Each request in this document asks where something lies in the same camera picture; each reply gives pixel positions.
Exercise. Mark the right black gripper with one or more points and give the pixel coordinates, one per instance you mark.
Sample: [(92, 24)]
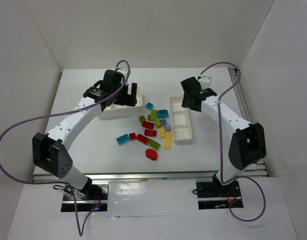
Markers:
[(189, 100)]

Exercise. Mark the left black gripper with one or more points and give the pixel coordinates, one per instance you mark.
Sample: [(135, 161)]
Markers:
[(128, 95)]

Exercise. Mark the small teal lego brick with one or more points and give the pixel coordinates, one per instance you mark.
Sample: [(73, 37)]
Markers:
[(149, 106)]

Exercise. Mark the small green lego brick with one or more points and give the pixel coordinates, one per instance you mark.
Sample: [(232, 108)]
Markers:
[(142, 118)]

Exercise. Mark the green square lego brick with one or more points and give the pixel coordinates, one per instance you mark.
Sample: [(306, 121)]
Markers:
[(153, 112)]

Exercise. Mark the teal rounded printed lego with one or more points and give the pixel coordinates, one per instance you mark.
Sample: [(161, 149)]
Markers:
[(162, 114)]

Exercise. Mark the small red lego brick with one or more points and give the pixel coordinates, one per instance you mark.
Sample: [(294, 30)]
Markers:
[(132, 136)]

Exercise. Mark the red long lego brick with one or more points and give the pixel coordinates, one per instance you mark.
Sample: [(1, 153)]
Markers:
[(143, 139)]

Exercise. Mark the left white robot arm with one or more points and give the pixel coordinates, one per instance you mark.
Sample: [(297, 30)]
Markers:
[(51, 149)]

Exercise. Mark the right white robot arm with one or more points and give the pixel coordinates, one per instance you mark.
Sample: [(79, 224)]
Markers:
[(247, 140)]

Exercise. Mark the green lego brick centre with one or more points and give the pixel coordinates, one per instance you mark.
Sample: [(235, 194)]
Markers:
[(151, 117)]

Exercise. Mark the red sloped lego upper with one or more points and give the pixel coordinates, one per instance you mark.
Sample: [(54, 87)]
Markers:
[(148, 125)]

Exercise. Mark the red sloped lego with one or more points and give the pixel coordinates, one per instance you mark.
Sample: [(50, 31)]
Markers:
[(148, 125), (150, 133)]

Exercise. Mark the green sloped lego brick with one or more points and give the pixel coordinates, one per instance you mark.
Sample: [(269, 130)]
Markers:
[(158, 123)]

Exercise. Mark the right white divided container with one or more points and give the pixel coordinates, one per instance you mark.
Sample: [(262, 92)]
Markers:
[(180, 121)]

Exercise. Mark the red sloped lego middle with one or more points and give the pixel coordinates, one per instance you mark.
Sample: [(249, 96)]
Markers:
[(150, 133)]

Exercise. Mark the purple square lego brick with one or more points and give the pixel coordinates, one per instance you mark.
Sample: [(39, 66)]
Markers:
[(163, 122)]

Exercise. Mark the light purple small lego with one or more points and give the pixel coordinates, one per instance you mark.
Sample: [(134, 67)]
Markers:
[(167, 127)]

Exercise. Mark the yellow square lego brick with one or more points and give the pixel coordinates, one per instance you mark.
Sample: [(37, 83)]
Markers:
[(161, 133)]

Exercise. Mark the yellow long lego plate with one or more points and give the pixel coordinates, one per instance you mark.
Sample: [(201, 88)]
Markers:
[(168, 140)]

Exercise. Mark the green long lego brick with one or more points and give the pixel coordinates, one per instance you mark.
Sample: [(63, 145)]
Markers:
[(153, 144)]

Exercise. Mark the red apple shaped lego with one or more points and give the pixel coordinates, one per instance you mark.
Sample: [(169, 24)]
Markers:
[(151, 154)]

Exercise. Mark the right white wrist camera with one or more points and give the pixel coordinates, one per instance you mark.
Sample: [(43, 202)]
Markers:
[(204, 81)]

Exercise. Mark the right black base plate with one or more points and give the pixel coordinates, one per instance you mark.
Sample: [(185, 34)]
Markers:
[(209, 198)]

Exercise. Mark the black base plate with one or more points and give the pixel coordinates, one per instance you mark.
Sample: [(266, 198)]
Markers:
[(209, 198), (98, 200)]

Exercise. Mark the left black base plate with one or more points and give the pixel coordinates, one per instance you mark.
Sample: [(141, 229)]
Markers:
[(98, 200)]

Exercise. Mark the aluminium front rail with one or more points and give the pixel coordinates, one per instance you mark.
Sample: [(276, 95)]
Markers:
[(164, 175)]

